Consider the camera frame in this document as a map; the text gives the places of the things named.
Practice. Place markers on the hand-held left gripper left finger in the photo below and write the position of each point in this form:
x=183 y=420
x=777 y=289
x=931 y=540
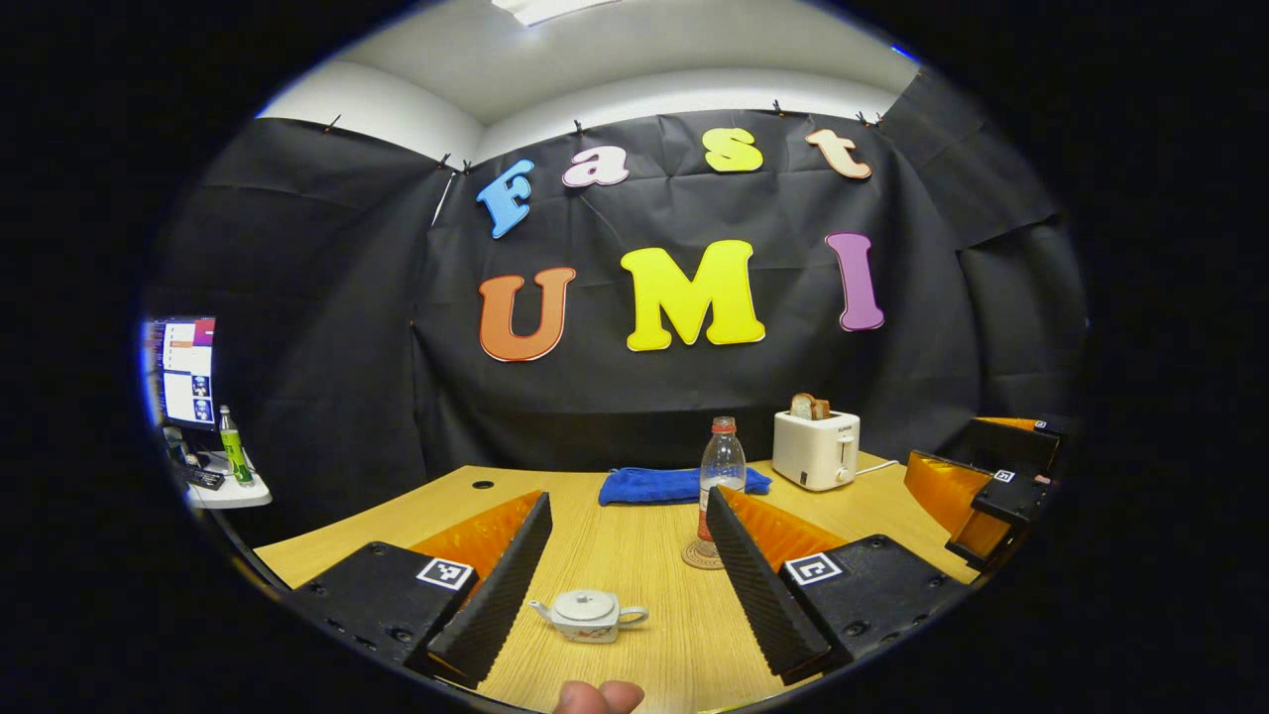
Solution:
x=496 y=595

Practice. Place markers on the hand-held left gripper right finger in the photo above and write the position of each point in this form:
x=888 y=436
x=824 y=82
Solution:
x=753 y=585

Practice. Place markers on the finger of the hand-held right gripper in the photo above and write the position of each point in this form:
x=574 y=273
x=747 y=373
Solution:
x=1031 y=441
x=1011 y=496

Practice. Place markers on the round brown coaster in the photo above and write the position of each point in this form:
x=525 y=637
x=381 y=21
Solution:
x=697 y=558

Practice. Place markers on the white ceramic teacup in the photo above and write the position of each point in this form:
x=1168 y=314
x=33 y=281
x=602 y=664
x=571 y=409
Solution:
x=587 y=632

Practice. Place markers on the clear plastic water bottle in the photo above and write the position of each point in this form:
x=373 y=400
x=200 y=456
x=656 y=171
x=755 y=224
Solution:
x=722 y=466

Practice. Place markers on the green drink bottle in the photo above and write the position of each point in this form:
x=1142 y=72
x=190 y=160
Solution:
x=236 y=456

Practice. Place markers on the blue towel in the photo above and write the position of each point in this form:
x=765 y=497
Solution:
x=654 y=486

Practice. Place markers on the white toaster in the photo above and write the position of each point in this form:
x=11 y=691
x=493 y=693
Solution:
x=808 y=451

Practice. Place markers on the white side table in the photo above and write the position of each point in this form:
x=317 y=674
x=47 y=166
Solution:
x=238 y=494

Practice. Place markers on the black backdrop cloth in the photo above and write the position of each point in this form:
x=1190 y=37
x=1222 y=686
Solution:
x=347 y=347

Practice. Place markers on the black keyboard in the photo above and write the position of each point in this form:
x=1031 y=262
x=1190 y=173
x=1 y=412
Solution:
x=203 y=479

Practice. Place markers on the computer monitor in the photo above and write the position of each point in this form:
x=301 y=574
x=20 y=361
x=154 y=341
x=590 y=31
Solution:
x=186 y=372

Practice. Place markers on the ceiling light panel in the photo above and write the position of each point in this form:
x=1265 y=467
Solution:
x=550 y=8

